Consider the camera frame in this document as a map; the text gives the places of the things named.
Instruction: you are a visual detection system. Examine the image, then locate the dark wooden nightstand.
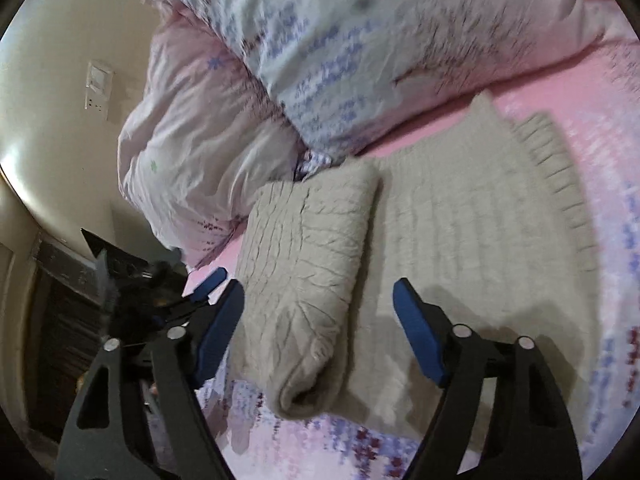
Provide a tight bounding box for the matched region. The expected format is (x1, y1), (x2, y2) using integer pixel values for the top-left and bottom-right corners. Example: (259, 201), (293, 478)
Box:
(20, 230), (171, 461)

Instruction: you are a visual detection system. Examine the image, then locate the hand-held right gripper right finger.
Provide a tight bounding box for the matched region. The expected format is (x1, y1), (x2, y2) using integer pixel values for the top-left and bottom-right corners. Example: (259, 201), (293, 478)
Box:
(392, 276), (584, 480)

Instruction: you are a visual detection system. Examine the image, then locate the white wall switch panel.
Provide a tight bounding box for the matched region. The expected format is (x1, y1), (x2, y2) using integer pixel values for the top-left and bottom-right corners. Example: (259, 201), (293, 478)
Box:
(82, 60), (115, 121)

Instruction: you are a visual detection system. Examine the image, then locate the pink floral pillow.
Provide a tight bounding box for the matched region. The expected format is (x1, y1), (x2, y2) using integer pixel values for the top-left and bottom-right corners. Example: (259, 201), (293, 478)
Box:
(117, 25), (311, 267)

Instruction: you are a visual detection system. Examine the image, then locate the beige cable-knit sweater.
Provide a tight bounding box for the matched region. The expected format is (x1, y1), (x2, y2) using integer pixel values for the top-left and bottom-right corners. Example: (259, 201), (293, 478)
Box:
(227, 90), (601, 453)

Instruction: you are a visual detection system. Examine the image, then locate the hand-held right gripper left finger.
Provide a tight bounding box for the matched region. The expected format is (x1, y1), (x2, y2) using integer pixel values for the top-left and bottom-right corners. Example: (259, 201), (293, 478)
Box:
(55, 279), (247, 480)

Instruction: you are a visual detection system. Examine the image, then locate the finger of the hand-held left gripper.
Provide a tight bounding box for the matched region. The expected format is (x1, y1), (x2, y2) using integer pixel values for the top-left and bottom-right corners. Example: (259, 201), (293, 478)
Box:
(154, 266), (229, 322)

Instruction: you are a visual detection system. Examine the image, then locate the white floral tree-print pillow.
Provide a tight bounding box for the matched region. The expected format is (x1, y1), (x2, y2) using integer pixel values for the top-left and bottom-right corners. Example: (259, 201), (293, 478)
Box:
(160, 0), (608, 163)

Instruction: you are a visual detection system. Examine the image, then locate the pink floral bed sheet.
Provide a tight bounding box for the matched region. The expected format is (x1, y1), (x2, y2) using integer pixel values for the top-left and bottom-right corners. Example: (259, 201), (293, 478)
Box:
(180, 35), (640, 480)

